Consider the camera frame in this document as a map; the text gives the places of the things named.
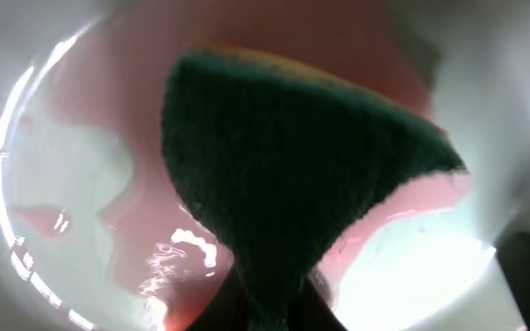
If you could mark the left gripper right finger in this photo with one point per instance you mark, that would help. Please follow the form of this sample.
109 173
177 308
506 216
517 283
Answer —
309 312

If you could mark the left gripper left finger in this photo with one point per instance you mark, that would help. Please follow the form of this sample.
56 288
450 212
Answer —
228 309

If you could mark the green and yellow sponge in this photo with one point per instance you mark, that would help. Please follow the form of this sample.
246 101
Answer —
278 160

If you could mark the light blue plate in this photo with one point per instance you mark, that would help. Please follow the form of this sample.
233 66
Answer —
93 236

